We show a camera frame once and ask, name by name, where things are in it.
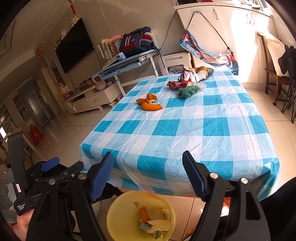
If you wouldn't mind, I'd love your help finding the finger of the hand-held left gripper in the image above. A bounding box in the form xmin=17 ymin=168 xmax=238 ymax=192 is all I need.
xmin=40 ymin=161 xmax=84 ymax=183
xmin=40 ymin=157 xmax=60 ymax=172

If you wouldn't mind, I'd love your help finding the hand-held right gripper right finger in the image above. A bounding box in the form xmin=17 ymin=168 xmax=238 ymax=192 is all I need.
xmin=182 ymin=151 xmax=271 ymax=241

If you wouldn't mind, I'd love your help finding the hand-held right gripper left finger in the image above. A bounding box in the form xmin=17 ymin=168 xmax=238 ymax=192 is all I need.
xmin=25 ymin=152 xmax=114 ymax=241

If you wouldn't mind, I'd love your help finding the yellow plastic basin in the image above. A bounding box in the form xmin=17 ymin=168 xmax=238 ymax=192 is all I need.
xmin=106 ymin=190 xmax=176 ymax=241

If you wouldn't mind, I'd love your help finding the green wrapper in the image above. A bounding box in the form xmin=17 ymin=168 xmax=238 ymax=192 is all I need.
xmin=178 ymin=85 xmax=200 ymax=99

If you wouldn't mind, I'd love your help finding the red wrapper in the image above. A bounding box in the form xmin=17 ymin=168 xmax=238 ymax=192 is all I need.
xmin=167 ymin=80 xmax=192 ymax=90

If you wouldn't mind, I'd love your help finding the white and red snack bag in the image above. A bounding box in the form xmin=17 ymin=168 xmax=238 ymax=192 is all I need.
xmin=180 ymin=65 xmax=207 ymax=82

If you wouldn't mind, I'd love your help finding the person's left hand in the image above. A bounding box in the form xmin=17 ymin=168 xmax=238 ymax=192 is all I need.
xmin=17 ymin=207 xmax=35 ymax=241

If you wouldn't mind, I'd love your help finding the red plastic stool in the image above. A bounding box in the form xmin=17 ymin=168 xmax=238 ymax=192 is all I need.
xmin=28 ymin=127 xmax=44 ymax=143

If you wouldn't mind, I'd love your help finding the blue checked tablecloth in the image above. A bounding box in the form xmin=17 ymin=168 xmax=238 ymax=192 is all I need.
xmin=79 ymin=70 xmax=280 ymax=202

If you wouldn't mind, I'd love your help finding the frosted glass door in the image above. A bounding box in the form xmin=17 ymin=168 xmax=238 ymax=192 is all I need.
xmin=25 ymin=91 xmax=52 ymax=127

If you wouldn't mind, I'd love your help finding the cream television stand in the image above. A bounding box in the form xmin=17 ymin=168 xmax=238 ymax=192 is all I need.
xmin=63 ymin=82 xmax=122 ymax=115

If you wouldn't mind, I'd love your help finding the flat brown box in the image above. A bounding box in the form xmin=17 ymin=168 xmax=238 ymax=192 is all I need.
xmin=79 ymin=80 xmax=96 ymax=90

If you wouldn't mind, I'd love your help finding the tall display cabinet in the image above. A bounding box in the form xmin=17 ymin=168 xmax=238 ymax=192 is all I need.
xmin=47 ymin=59 xmax=66 ymax=93

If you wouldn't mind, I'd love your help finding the pink kettlebell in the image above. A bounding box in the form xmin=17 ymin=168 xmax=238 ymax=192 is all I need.
xmin=92 ymin=75 xmax=107 ymax=91

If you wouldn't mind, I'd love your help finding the dark fruit bowl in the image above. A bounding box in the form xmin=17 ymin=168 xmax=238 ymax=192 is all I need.
xmin=185 ymin=66 xmax=215 ymax=77

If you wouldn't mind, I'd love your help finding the green open booklet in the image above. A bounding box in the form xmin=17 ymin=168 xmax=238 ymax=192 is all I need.
xmin=102 ymin=56 xmax=119 ymax=69

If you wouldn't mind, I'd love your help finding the blue study desk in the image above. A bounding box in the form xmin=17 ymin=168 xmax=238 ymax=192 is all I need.
xmin=91 ymin=49 xmax=160 ymax=96

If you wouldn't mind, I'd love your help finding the wooden chair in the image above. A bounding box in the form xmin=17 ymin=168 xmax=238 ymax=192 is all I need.
xmin=257 ymin=31 xmax=290 ymax=107

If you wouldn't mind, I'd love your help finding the row of books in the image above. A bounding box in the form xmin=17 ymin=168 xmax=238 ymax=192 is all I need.
xmin=97 ymin=38 xmax=121 ymax=61

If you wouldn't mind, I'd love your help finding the dark striped backpack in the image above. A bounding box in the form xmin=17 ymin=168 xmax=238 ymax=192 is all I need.
xmin=119 ymin=27 xmax=160 ymax=54

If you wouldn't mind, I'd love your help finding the black folding chair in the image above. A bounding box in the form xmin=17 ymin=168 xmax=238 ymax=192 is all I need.
xmin=277 ymin=44 xmax=296 ymax=123

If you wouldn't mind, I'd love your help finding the white pillow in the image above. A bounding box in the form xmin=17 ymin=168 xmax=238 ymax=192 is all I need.
xmin=262 ymin=31 xmax=287 ymax=77

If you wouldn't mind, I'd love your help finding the white cabinet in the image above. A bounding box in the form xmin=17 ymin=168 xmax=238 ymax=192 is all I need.
xmin=173 ymin=2 xmax=273 ymax=84

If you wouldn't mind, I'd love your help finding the red wall ornament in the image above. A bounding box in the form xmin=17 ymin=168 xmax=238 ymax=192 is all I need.
xmin=36 ymin=45 xmax=45 ymax=63

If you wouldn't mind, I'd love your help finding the wall television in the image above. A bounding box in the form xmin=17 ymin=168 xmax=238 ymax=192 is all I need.
xmin=55 ymin=17 xmax=95 ymax=74

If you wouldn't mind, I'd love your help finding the printed drawstring bag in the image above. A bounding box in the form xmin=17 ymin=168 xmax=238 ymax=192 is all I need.
xmin=179 ymin=10 xmax=239 ymax=75

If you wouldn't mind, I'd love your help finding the black power cable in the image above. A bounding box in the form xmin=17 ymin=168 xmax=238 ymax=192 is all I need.
xmin=159 ymin=11 xmax=177 ymax=49

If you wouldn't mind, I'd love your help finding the white hanging cord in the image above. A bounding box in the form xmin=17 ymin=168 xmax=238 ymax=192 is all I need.
xmin=97 ymin=0 xmax=112 ymax=33

